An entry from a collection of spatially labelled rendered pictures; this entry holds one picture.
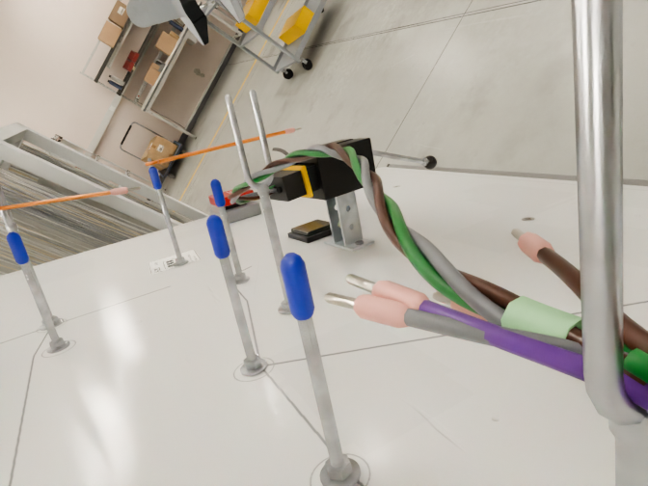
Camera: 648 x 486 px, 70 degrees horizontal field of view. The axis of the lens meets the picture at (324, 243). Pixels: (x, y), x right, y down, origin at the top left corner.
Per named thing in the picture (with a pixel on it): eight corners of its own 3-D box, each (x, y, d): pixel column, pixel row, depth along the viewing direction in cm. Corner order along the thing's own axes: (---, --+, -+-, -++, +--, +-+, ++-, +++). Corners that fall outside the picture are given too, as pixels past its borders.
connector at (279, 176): (334, 183, 39) (328, 159, 38) (285, 202, 36) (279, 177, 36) (313, 181, 41) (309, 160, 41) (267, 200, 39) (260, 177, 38)
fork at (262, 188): (297, 299, 33) (248, 91, 28) (310, 306, 31) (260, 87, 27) (272, 310, 32) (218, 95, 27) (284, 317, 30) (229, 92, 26)
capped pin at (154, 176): (192, 260, 47) (160, 155, 44) (179, 266, 46) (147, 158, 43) (182, 260, 48) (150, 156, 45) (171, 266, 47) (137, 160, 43)
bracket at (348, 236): (374, 243, 41) (364, 188, 40) (353, 252, 40) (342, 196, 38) (344, 235, 45) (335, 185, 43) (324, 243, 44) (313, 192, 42)
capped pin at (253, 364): (234, 372, 25) (190, 220, 22) (254, 358, 26) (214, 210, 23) (254, 379, 24) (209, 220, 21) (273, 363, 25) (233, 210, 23)
